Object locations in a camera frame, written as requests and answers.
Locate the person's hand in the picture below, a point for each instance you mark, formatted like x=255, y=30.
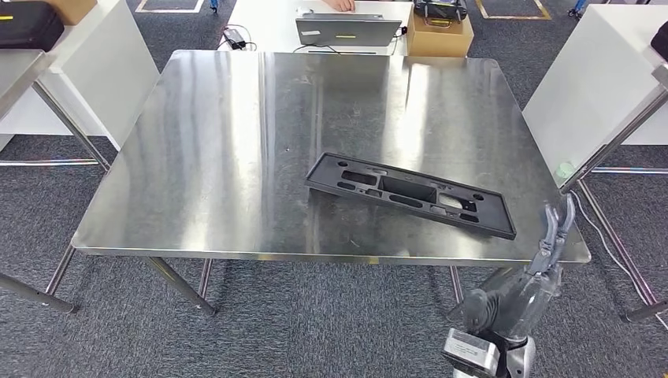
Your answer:
x=340, y=4

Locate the black plastic frame part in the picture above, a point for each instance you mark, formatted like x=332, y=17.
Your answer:
x=365, y=180

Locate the stainless steel workbench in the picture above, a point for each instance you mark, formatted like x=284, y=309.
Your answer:
x=208, y=156

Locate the white workbench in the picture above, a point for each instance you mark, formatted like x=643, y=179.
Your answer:
x=590, y=88

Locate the grey laptop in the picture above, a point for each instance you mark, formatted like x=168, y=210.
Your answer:
x=347, y=32

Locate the white mouse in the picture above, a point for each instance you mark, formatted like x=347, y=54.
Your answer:
x=304, y=11

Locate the open brown cardboard box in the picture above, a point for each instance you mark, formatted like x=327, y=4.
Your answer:
x=438, y=41

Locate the black power adapter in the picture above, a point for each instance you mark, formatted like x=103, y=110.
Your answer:
x=235, y=38

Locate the white floor tape square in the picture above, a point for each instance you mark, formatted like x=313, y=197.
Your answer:
x=143, y=9

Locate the white green corner cap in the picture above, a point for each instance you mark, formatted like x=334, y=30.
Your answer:
x=564, y=171

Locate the stainless steel table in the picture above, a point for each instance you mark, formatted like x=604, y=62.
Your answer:
x=15, y=73
x=616, y=141

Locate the black hard case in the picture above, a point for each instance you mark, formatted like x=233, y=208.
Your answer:
x=26, y=26

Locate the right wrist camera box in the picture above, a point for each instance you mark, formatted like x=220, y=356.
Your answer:
x=469, y=355

